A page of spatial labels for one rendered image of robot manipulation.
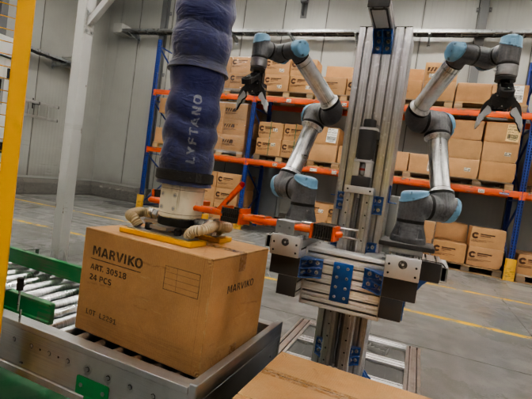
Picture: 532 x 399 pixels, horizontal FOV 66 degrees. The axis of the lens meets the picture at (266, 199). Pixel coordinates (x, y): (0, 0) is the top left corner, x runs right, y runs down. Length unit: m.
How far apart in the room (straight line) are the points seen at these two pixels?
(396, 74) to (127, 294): 1.53
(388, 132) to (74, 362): 1.61
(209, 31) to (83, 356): 1.21
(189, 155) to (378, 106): 0.99
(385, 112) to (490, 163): 6.61
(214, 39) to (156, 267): 0.85
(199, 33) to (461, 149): 7.36
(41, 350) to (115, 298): 0.30
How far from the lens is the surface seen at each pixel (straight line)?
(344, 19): 10.83
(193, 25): 1.64
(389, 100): 2.10
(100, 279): 1.69
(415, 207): 1.85
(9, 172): 1.62
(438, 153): 2.03
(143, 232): 1.60
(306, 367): 1.68
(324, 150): 8.76
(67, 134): 4.53
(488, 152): 8.63
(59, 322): 1.91
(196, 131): 1.57
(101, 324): 1.73
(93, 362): 1.56
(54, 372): 1.70
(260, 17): 11.51
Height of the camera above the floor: 1.23
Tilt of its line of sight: 3 degrees down
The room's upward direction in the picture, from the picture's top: 8 degrees clockwise
